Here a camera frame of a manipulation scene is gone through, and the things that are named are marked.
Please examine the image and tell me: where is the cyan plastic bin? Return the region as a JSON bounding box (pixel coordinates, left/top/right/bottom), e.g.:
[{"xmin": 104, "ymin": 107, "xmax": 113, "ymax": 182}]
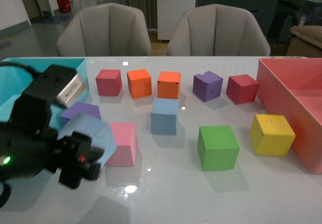
[{"xmin": 1, "ymin": 57, "xmax": 89, "ymax": 130}]

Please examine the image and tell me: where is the green foam block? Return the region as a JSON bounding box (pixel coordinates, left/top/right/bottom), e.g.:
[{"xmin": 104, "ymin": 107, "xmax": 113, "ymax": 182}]
[{"xmin": 197, "ymin": 125, "xmax": 239, "ymax": 171}]

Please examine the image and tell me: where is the yellow foam block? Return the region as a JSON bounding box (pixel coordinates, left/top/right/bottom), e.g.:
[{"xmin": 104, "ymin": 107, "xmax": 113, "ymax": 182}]
[{"xmin": 250, "ymin": 114, "xmax": 296, "ymax": 157}]

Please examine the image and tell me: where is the beige sofa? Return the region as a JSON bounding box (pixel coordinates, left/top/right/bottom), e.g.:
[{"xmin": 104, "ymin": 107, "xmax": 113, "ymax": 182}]
[{"xmin": 286, "ymin": 25, "xmax": 321, "ymax": 58}]

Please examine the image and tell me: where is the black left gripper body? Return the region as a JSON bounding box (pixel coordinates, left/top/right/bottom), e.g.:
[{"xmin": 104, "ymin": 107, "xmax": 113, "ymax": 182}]
[{"xmin": 1, "ymin": 65, "xmax": 104, "ymax": 189}]

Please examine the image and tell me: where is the purple notched foam block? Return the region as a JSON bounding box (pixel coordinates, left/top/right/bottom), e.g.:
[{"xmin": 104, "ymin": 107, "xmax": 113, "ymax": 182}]
[{"xmin": 192, "ymin": 71, "xmax": 223, "ymax": 102}]

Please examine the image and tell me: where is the grey armchair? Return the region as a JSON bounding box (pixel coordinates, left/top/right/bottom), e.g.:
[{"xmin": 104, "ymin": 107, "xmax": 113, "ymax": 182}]
[
  {"xmin": 56, "ymin": 3, "xmax": 151, "ymax": 57},
  {"xmin": 167, "ymin": 4, "xmax": 271, "ymax": 56}
]

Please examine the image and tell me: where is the orange foam block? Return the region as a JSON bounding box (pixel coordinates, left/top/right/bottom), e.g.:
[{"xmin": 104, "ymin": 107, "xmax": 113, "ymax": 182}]
[
  {"xmin": 127, "ymin": 69, "xmax": 152, "ymax": 99},
  {"xmin": 157, "ymin": 71, "xmax": 181, "ymax": 99}
]

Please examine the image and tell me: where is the pink plastic bin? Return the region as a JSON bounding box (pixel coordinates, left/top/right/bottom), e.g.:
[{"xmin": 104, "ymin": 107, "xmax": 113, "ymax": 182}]
[{"xmin": 257, "ymin": 58, "xmax": 321, "ymax": 174}]

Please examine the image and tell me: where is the black cable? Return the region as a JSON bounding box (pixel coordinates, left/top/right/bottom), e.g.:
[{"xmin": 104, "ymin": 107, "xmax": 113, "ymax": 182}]
[{"xmin": 0, "ymin": 62, "xmax": 42, "ymax": 79}]

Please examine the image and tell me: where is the orange foam block left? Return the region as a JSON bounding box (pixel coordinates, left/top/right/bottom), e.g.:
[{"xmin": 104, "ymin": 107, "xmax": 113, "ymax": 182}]
[{"xmin": 127, "ymin": 69, "xmax": 152, "ymax": 99}]

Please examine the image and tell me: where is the pink foam block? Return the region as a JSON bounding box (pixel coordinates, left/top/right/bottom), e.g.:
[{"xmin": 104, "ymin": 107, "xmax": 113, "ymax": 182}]
[{"xmin": 105, "ymin": 122, "xmax": 138, "ymax": 167}]

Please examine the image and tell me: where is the orange foam block right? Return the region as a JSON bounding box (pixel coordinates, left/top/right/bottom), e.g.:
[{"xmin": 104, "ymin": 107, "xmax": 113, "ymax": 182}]
[{"xmin": 157, "ymin": 71, "xmax": 181, "ymax": 99}]

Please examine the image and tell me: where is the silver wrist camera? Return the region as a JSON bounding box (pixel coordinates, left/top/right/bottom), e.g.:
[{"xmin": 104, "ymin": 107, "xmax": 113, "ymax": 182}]
[{"xmin": 54, "ymin": 73, "xmax": 87, "ymax": 109}]

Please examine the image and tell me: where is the dark red foam block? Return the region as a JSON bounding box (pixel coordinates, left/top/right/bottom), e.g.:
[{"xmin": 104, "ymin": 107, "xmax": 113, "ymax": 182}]
[{"xmin": 226, "ymin": 74, "xmax": 260, "ymax": 104}]

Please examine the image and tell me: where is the magenta foam block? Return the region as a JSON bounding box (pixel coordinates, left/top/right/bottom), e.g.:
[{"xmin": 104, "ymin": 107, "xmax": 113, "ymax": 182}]
[{"xmin": 96, "ymin": 69, "xmax": 122, "ymax": 96}]

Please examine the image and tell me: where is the light blue foam block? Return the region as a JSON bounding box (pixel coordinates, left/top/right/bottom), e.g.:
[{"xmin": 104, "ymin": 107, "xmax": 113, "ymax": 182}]
[{"xmin": 57, "ymin": 113, "xmax": 117, "ymax": 166}]

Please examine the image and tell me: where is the grey armchair right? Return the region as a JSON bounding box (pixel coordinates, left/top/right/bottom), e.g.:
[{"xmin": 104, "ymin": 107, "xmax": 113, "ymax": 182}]
[{"xmin": 167, "ymin": 4, "xmax": 271, "ymax": 56}]

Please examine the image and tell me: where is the grey armchair left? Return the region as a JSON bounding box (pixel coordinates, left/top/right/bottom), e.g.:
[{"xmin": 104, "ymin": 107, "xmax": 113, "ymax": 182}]
[{"xmin": 56, "ymin": 3, "xmax": 151, "ymax": 57}]

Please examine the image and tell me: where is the white drawer cabinet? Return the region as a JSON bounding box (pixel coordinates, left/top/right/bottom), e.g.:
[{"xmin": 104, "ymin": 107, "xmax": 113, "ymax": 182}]
[{"xmin": 156, "ymin": 0, "xmax": 196, "ymax": 40}]

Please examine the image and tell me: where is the red fire box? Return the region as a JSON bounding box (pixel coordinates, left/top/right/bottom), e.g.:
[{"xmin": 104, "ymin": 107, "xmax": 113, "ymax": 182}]
[{"xmin": 57, "ymin": 0, "xmax": 71, "ymax": 13}]

